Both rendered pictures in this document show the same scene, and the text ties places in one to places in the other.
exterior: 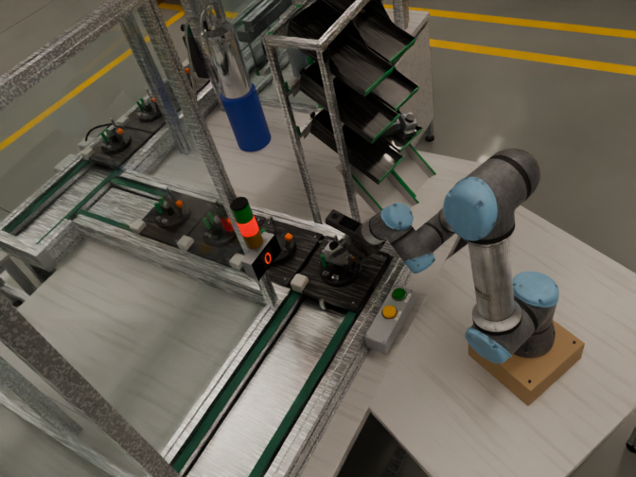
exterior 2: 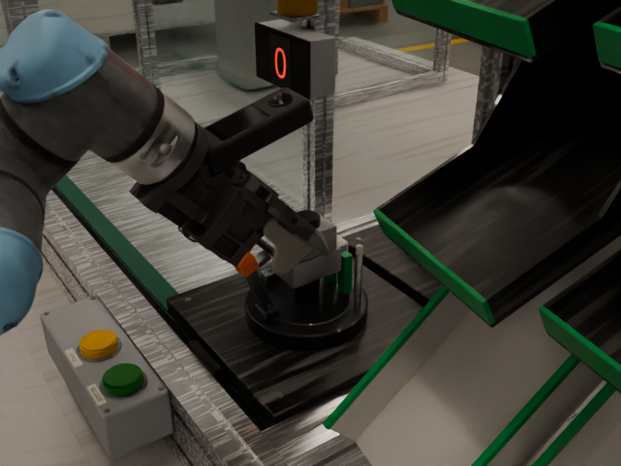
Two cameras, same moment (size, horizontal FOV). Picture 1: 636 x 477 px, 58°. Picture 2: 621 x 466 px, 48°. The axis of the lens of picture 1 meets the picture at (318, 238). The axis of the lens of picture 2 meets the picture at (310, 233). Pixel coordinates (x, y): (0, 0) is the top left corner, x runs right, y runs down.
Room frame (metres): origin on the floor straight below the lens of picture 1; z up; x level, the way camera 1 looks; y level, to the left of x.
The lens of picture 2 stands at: (1.36, -0.69, 1.44)
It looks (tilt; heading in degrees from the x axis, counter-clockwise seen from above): 29 degrees down; 103
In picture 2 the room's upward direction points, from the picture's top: straight up
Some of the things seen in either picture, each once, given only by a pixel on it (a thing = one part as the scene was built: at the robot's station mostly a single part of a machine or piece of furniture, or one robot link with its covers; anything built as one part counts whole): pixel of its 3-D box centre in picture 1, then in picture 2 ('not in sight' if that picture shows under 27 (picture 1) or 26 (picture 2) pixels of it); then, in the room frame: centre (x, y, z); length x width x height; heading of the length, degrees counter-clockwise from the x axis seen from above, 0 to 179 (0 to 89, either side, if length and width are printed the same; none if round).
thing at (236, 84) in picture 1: (223, 50); not in sight; (2.18, 0.16, 1.32); 0.14 x 0.14 x 0.38
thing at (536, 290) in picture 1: (531, 300); not in sight; (0.80, -0.48, 1.11); 0.13 x 0.12 x 0.14; 119
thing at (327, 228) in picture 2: (332, 251); (313, 241); (1.21, -0.03, 1.06); 0.08 x 0.04 x 0.07; 48
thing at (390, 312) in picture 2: (341, 272); (306, 319); (1.20, -0.04, 0.96); 0.24 x 0.24 x 0.02; 48
